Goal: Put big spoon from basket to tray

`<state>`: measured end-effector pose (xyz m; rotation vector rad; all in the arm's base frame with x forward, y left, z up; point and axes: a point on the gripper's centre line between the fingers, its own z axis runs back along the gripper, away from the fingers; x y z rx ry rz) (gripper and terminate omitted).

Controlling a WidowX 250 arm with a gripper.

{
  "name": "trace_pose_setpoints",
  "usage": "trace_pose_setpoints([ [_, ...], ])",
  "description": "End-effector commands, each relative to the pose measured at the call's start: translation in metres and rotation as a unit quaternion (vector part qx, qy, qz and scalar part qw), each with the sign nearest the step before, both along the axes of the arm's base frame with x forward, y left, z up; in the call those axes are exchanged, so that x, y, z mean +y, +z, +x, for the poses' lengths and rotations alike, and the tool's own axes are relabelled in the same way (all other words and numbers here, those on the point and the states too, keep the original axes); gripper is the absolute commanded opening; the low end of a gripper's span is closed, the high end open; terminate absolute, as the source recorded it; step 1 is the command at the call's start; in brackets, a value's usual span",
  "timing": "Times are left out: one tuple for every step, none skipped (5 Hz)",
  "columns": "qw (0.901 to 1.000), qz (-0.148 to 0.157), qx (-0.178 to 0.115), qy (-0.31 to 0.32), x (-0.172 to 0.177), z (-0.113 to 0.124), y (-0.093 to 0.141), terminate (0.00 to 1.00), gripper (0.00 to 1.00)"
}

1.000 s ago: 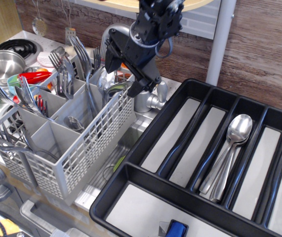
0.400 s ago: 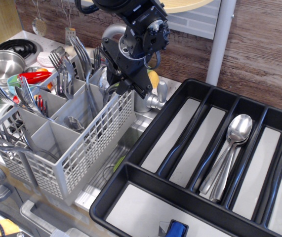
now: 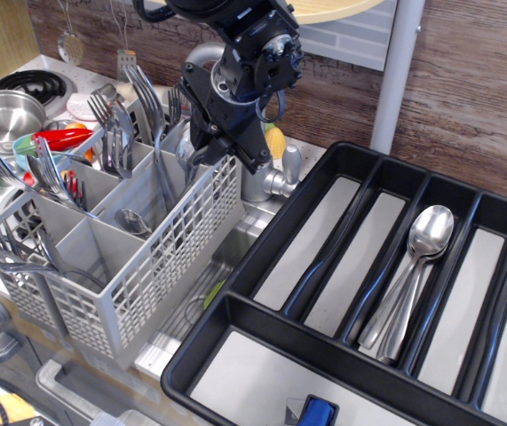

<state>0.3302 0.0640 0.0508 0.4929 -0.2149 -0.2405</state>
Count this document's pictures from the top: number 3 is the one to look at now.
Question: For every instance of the yellow toy corn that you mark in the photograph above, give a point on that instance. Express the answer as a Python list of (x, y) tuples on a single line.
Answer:
[(276, 141)]

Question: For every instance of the black cutlery tray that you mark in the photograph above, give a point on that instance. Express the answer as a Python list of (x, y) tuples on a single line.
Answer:
[(286, 325)]

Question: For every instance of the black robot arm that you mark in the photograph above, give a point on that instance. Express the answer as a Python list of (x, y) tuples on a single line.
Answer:
[(260, 60)]

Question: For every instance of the hanging round metal strainer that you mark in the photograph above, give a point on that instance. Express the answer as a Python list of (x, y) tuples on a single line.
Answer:
[(70, 46)]

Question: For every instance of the black stove burner coil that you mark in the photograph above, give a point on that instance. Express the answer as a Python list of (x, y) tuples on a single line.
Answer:
[(44, 86)]

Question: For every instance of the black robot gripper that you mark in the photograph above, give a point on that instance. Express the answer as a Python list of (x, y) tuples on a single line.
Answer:
[(220, 126)]

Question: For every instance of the steel spoon upright in basket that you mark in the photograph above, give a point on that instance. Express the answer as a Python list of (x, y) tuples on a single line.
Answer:
[(184, 150)]

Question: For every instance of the small spoon inside basket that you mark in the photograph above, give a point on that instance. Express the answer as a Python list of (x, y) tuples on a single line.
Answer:
[(133, 223)]

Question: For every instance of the hanging metal spatula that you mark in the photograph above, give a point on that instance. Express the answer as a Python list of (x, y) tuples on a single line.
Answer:
[(125, 55)]

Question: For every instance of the big steel spoon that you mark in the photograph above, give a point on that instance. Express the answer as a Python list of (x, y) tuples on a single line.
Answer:
[(193, 165)]

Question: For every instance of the light wooden shelf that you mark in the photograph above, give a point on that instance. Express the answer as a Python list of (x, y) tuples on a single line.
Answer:
[(319, 11)]

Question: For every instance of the steel cooking pot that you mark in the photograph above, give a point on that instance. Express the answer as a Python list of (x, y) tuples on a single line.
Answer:
[(20, 115)]

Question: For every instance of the grey plastic cutlery basket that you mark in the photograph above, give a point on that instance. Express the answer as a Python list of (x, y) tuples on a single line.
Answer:
[(126, 285)]

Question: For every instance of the red toy pepper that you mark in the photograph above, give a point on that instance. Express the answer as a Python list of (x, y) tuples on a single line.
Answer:
[(62, 140)]

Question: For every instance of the tall steel fork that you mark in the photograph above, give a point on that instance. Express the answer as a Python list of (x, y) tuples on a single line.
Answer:
[(156, 124)]

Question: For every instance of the stack of steel spoons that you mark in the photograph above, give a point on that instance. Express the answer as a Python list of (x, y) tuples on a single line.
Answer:
[(428, 238)]

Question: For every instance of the grey metal faucet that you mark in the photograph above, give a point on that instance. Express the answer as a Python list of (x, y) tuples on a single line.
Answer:
[(269, 181)]

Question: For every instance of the pink round toy dish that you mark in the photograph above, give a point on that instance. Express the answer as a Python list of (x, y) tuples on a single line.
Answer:
[(77, 106)]

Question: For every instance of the steel forks middle compartment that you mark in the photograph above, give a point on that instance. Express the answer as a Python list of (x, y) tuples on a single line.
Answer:
[(118, 135)]

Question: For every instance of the steel fork bundle front left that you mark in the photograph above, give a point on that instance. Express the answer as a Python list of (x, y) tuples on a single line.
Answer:
[(16, 257)]

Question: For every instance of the long fork leaning left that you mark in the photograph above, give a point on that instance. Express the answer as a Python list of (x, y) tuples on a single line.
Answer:
[(47, 176)]

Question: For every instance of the blue object at bottom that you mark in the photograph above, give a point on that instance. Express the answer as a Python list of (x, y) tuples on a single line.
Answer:
[(318, 412)]

